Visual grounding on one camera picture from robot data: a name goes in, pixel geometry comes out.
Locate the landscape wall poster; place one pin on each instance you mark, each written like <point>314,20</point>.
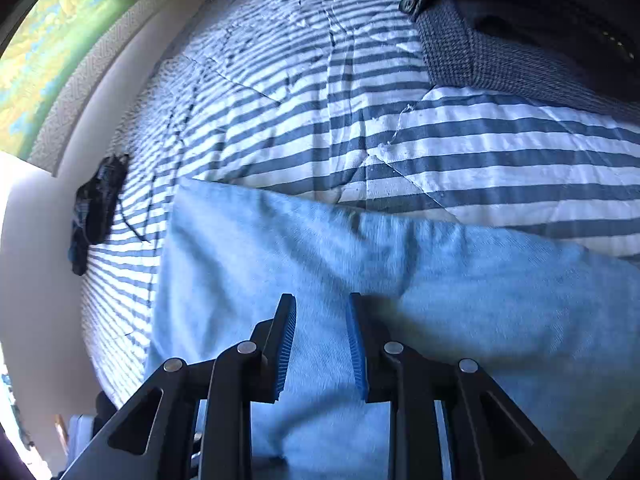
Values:
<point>50,60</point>

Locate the dark crumpled garment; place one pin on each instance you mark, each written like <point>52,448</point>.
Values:
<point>97,200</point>

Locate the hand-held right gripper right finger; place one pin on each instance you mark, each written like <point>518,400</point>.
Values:
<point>356,350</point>

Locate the grey folded garment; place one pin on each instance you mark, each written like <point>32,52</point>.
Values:
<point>500,65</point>

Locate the blue white striped quilt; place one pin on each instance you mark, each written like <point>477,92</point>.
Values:
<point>350,125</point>

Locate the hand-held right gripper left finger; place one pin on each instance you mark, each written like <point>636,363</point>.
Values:
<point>286,350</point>

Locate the light blue denim shirt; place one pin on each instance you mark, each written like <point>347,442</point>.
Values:
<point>450,285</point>

